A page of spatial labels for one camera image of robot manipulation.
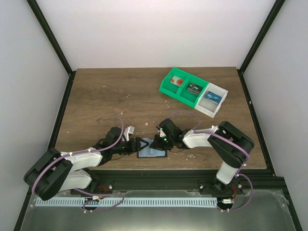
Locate green bin left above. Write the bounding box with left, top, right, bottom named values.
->
left=159, top=67, right=191, bottom=99

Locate green bin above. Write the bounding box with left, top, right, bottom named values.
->
left=177, top=75, right=209, bottom=108
left=159, top=67, right=191, bottom=99

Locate left black frame post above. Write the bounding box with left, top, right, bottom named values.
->
left=26, top=0, right=74, bottom=75

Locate red white card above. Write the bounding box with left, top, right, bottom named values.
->
left=170, top=76, right=184, bottom=87

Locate green bin middle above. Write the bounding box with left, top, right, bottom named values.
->
left=177, top=75, right=209, bottom=108

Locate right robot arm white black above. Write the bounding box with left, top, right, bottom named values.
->
left=150, top=118, right=255, bottom=193

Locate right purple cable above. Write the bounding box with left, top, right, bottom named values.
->
left=163, top=110, right=254, bottom=212

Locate black aluminium front rail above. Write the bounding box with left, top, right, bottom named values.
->
left=85, top=169, right=287, bottom=193

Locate black frame post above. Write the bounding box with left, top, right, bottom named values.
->
left=26, top=0, right=74, bottom=75
left=237, top=0, right=286, bottom=73

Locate black card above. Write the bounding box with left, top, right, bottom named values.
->
left=187, top=83, right=203, bottom=95

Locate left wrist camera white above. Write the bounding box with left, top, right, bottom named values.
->
left=123, top=126, right=135, bottom=141

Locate blue vip card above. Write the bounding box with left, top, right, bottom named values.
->
left=205, top=91, right=222, bottom=103

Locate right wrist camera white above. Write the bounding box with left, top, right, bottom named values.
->
left=156, top=125, right=166, bottom=138

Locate right black frame post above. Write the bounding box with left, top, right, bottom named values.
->
left=237, top=0, right=286, bottom=73

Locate light blue slotted cable duct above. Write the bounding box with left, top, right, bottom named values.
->
left=35, top=197, right=217, bottom=208

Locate black card holder wallet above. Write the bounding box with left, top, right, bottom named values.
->
left=137, top=138, right=167, bottom=158

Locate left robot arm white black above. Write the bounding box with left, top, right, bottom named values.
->
left=24, top=126, right=149, bottom=201

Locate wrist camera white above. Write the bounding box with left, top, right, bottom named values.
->
left=156, top=125, right=166, bottom=138
left=123, top=126, right=135, bottom=141

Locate white bin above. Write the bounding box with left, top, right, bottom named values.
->
left=195, top=83, right=228, bottom=118

